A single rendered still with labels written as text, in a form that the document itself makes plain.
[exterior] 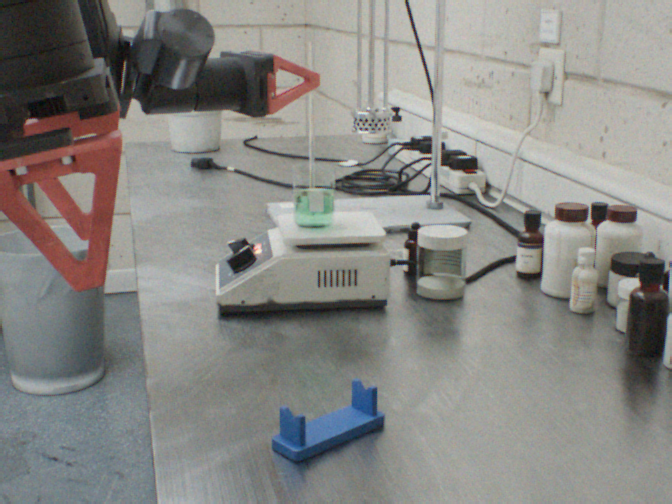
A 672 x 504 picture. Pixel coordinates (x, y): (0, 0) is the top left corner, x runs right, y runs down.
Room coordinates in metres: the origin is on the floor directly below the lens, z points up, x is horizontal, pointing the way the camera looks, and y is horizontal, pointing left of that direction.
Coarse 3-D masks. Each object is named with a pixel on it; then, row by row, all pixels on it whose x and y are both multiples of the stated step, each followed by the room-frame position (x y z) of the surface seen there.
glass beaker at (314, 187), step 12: (300, 168) 1.04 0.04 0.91; (312, 168) 1.03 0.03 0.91; (324, 168) 1.04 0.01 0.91; (336, 168) 1.06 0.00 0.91; (300, 180) 1.04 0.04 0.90; (312, 180) 1.03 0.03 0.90; (324, 180) 1.04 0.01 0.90; (300, 192) 1.04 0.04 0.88; (312, 192) 1.03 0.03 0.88; (324, 192) 1.04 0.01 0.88; (300, 204) 1.04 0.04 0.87; (312, 204) 1.03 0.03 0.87; (324, 204) 1.04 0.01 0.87; (300, 216) 1.04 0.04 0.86; (312, 216) 1.03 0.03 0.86; (324, 216) 1.04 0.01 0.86; (300, 228) 1.04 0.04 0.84; (312, 228) 1.03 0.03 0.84; (324, 228) 1.04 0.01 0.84
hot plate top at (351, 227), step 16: (288, 224) 1.07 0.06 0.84; (336, 224) 1.07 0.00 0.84; (352, 224) 1.07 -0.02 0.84; (368, 224) 1.07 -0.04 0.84; (288, 240) 1.01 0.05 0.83; (304, 240) 1.01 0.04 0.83; (320, 240) 1.01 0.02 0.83; (336, 240) 1.01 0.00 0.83; (352, 240) 1.01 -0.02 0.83; (368, 240) 1.02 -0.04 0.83; (384, 240) 1.02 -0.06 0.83
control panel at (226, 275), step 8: (256, 240) 1.11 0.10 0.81; (264, 240) 1.09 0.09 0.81; (264, 248) 1.05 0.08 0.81; (256, 256) 1.04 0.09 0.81; (264, 256) 1.02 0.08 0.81; (272, 256) 1.01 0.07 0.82; (224, 264) 1.08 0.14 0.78; (256, 264) 1.01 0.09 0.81; (224, 272) 1.05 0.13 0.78; (232, 272) 1.03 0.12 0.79; (240, 272) 1.01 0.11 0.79; (224, 280) 1.02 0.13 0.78; (232, 280) 1.00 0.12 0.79
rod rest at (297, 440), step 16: (352, 384) 0.73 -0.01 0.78; (352, 400) 0.73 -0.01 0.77; (368, 400) 0.72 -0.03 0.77; (288, 416) 0.67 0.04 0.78; (304, 416) 0.66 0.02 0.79; (336, 416) 0.71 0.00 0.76; (352, 416) 0.71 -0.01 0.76; (368, 416) 0.71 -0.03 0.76; (384, 416) 0.72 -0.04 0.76; (288, 432) 0.67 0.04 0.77; (304, 432) 0.66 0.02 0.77; (320, 432) 0.68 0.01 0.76; (336, 432) 0.68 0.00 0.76; (352, 432) 0.69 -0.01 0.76; (288, 448) 0.66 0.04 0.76; (304, 448) 0.66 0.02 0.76; (320, 448) 0.67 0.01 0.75
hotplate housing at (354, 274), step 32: (288, 256) 1.00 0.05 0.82; (320, 256) 1.01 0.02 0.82; (352, 256) 1.01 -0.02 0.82; (384, 256) 1.01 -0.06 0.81; (224, 288) 0.99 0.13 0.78; (256, 288) 0.99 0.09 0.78; (288, 288) 1.00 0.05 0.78; (320, 288) 1.00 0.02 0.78; (352, 288) 1.01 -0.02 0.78; (384, 288) 1.01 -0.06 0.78
